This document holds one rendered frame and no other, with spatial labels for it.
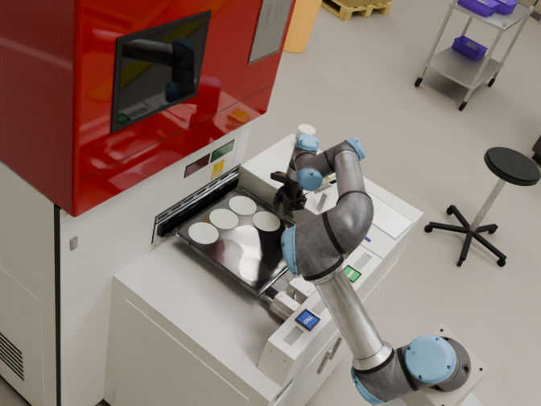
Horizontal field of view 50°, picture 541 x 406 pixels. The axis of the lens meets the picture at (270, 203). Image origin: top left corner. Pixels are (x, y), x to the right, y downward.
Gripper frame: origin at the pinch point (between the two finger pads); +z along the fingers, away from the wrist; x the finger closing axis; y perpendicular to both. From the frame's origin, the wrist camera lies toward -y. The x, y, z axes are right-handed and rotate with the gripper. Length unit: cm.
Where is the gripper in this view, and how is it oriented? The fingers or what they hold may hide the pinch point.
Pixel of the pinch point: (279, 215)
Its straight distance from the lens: 207.8
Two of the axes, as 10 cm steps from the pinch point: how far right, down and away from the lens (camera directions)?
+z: -2.3, 7.4, 6.4
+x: 8.9, -1.1, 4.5
